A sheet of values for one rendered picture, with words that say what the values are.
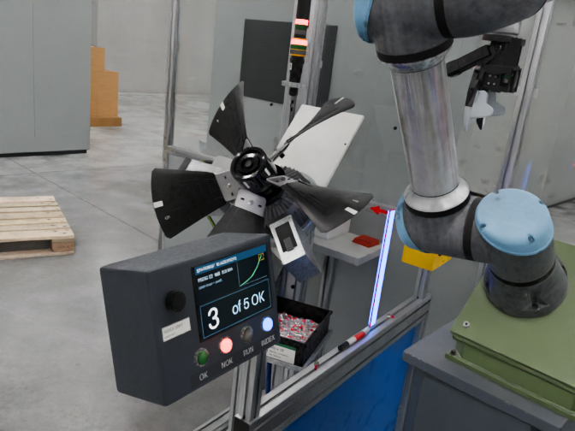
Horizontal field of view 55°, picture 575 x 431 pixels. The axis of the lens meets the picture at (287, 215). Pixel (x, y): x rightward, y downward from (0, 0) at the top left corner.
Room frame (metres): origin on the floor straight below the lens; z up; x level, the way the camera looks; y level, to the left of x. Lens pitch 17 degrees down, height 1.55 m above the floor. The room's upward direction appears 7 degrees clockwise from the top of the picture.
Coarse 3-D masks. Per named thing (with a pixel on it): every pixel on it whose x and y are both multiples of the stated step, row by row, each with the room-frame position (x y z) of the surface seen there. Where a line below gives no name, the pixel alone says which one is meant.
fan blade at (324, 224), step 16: (288, 192) 1.48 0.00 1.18; (304, 192) 1.49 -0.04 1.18; (320, 192) 1.50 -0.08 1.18; (336, 192) 1.52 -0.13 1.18; (352, 192) 1.52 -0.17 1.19; (304, 208) 1.42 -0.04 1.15; (320, 208) 1.42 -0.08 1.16; (336, 208) 1.43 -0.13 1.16; (352, 208) 1.43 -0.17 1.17; (320, 224) 1.37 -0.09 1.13; (336, 224) 1.37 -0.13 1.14
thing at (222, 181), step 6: (216, 174) 1.64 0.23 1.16; (222, 174) 1.64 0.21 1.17; (228, 174) 1.63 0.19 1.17; (222, 180) 1.64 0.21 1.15; (228, 180) 1.64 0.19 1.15; (234, 180) 1.63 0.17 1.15; (222, 186) 1.64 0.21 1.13; (234, 186) 1.63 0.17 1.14; (222, 192) 1.64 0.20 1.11; (228, 192) 1.64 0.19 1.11; (234, 192) 1.63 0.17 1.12; (228, 198) 1.64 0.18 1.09; (234, 198) 1.64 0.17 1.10
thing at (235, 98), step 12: (240, 84) 1.84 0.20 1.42; (228, 96) 1.87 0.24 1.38; (240, 96) 1.80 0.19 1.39; (228, 108) 1.84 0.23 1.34; (240, 108) 1.77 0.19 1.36; (228, 120) 1.81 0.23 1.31; (240, 120) 1.75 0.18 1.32; (216, 132) 1.87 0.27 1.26; (228, 132) 1.80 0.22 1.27; (240, 132) 1.73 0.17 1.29; (228, 144) 1.80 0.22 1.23; (240, 144) 1.72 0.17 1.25
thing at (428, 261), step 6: (408, 252) 1.56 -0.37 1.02; (414, 252) 1.55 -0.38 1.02; (420, 252) 1.54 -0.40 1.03; (402, 258) 1.57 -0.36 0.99; (408, 258) 1.56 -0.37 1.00; (414, 258) 1.55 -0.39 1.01; (420, 258) 1.54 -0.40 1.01; (426, 258) 1.53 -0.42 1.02; (432, 258) 1.52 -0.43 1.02; (438, 258) 1.54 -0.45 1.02; (444, 258) 1.59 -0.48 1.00; (450, 258) 1.64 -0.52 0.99; (414, 264) 1.55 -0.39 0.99; (420, 264) 1.54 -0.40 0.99; (426, 264) 1.53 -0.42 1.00; (432, 264) 1.52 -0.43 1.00; (438, 264) 1.55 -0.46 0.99; (432, 270) 1.52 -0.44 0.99
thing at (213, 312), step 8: (208, 304) 0.73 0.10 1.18; (216, 304) 0.75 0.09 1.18; (200, 312) 0.72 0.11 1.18; (208, 312) 0.73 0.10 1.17; (216, 312) 0.74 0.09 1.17; (224, 312) 0.76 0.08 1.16; (208, 320) 0.73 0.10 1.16; (216, 320) 0.74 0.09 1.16; (224, 320) 0.75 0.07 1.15; (208, 328) 0.72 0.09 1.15; (216, 328) 0.74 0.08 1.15; (224, 328) 0.75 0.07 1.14; (208, 336) 0.72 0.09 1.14
